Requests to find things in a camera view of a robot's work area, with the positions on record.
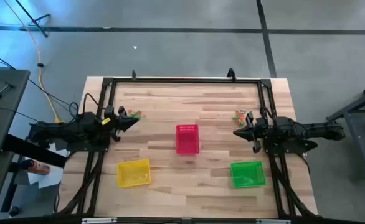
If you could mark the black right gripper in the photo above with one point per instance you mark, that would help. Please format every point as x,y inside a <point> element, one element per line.
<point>258,130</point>

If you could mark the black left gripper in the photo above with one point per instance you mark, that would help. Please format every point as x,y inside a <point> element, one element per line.
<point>115,124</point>

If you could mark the white plastic Halloween decoration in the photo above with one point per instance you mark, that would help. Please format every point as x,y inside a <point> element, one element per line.
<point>240,111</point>

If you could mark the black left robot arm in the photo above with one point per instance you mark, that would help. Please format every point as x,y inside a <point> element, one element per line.
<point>61,130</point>

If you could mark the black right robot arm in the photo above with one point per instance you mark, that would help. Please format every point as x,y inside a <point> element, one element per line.
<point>310,129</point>

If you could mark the green plastic basket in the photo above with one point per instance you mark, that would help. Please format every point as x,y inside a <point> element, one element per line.
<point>248,174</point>

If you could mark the yellow plastic basket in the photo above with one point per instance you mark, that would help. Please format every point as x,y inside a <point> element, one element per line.
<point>134,173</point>

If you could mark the red plastic basket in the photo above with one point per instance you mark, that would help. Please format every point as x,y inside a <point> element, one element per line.
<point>187,140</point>

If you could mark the white metal hinge plate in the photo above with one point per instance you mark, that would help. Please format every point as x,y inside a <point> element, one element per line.
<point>98,220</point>
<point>273,221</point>

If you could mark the white paper sheets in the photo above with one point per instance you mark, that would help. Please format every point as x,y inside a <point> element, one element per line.
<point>50,179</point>

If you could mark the black metal bar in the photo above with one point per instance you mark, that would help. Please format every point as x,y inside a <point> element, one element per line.
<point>33,151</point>

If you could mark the orange bottle with black cap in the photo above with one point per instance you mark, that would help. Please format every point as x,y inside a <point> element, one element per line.
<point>39,168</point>

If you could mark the grey metal cart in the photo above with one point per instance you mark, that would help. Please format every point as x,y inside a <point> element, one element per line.
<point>355,133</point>

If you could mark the dark grey side table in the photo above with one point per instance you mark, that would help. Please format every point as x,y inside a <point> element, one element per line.
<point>5,109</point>

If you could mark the black tripod legs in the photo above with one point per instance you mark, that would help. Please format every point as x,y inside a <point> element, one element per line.
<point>40,30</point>

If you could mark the black round caster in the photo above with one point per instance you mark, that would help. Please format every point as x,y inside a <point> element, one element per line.
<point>13,211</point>

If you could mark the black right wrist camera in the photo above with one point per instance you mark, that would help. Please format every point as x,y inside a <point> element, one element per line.
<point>261,122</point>

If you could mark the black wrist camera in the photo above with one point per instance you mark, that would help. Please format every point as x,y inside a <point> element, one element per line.
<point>261,122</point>
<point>108,111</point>

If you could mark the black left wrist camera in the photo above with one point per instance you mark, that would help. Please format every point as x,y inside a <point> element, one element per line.
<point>108,111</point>

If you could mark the black aluminium table frame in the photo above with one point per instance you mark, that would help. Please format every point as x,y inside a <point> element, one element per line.
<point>185,81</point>

